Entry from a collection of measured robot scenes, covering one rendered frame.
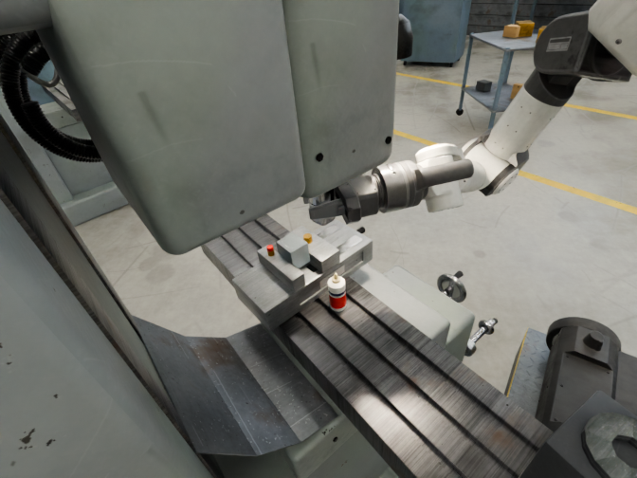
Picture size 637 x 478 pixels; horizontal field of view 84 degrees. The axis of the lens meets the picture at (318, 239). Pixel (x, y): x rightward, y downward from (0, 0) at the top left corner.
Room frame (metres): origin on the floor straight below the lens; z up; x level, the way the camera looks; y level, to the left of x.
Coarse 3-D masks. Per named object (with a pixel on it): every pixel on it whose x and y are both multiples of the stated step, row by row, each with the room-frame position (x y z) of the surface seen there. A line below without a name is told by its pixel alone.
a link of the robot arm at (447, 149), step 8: (440, 144) 0.60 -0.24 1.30; (448, 144) 0.61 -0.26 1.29; (424, 152) 0.60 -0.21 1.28; (432, 152) 0.59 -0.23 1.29; (440, 152) 0.59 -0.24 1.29; (448, 152) 0.59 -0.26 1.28; (456, 152) 0.62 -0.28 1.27; (416, 160) 0.61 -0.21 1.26; (456, 160) 0.63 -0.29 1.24; (464, 184) 0.61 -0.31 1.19
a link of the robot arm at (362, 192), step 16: (368, 176) 0.57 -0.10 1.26; (384, 176) 0.55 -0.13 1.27; (400, 176) 0.54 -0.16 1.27; (336, 192) 0.59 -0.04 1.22; (352, 192) 0.53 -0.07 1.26; (368, 192) 0.52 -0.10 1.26; (384, 192) 0.54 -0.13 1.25; (400, 192) 0.53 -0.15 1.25; (352, 208) 0.50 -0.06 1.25; (368, 208) 0.52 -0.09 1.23; (384, 208) 0.54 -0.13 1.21; (400, 208) 0.53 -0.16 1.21
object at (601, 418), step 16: (592, 400) 0.20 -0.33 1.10; (608, 400) 0.20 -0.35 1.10; (576, 416) 0.19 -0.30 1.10; (592, 416) 0.19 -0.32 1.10; (608, 416) 0.18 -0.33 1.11; (624, 416) 0.18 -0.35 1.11; (560, 432) 0.17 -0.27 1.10; (576, 432) 0.17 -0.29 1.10; (592, 432) 0.16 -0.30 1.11; (608, 432) 0.16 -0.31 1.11; (624, 432) 0.16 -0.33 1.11; (544, 448) 0.16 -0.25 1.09; (560, 448) 0.16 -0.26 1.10; (576, 448) 0.15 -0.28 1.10; (592, 448) 0.15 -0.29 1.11; (608, 448) 0.15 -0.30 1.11; (624, 448) 0.15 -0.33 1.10; (528, 464) 0.17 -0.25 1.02; (544, 464) 0.15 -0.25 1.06; (560, 464) 0.14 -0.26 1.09; (576, 464) 0.14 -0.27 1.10; (592, 464) 0.13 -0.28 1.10; (608, 464) 0.13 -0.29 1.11; (624, 464) 0.13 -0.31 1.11
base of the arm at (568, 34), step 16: (560, 16) 0.71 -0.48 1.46; (576, 16) 0.67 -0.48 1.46; (544, 32) 0.72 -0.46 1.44; (560, 32) 0.69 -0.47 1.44; (576, 32) 0.66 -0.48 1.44; (544, 48) 0.71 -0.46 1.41; (560, 48) 0.67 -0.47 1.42; (576, 48) 0.64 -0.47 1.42; (592, 48) 0.63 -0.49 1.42; (544, 64) 0.69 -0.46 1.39; (560, 64) 0.65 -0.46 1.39; (576, 64) 0.62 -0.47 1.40; (592, 64) 0.62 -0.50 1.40; (608, 64) 0.63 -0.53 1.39; (592, 80) 0.71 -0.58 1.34; (608, 80) 0.65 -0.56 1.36; (624, 80) 0.64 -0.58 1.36
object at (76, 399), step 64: (0, 128) 0.41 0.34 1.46; (0, 192) 0.22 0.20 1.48; (0, 256) 0.15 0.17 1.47; (64, 256) 0.26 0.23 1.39; (0, 320) 0.14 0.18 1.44; (64, 320) 0.16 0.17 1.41; (128, 320) 0.41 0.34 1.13; (0, 384) 0.12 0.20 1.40; (64, 384) 0.14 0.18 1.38; (128, 384) 0.17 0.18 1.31; (0, 448) 0.11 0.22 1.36; (64, 448) 0.12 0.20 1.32; (128, 448) 0.14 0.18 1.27; (192, 448) 0.22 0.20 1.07
